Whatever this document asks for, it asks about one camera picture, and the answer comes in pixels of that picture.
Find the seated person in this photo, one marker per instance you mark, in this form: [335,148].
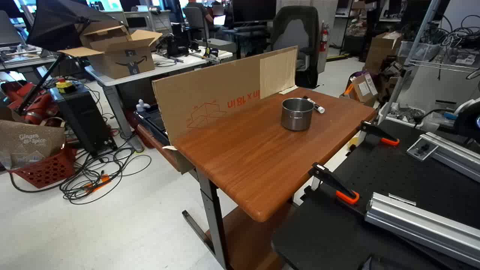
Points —
[213,13]

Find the yellow red emergency stop button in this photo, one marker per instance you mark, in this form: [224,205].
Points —
[65,86]

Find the black computer tower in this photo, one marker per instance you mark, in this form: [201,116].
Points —
[84,121]

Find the black orange clamp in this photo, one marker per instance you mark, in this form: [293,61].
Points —
[335,187]
[381,136]

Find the black perforated bench top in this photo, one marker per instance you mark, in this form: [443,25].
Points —
[399,181]

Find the white spray bottle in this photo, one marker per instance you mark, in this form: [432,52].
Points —
[143,106]

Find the black and white marker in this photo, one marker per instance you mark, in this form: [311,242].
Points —
[315,106]

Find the tall brown cardboard box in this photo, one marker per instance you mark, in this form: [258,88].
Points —
[381,53]

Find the silver metal pot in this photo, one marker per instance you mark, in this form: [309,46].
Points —
[296,121]

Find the wooden table with metal leg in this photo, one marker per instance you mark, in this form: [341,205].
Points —
[260,155]

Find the open cardboard box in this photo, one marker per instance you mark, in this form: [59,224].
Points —
[122,53]

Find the black grey office chair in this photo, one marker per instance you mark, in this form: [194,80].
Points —
[296,31]

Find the white desk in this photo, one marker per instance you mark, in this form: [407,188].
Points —
[170,65]

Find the brown paper bag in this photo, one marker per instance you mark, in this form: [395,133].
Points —
[27,143]

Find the small labelled cardboard box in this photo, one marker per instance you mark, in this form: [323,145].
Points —
[363,89]

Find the black monitor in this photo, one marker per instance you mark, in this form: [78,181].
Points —
[254,10]

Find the black photo softbox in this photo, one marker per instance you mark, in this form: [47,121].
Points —
[62,23]

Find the red plastic basket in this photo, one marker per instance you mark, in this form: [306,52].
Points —
[47,170]

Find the large cardboard sheet red print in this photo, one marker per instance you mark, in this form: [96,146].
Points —
[210,98]

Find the red fire extinguisher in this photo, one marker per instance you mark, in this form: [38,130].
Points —
[324,40]

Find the aluminium extrusion bar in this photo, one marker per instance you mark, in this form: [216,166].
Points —
[425,227]
[458,155]

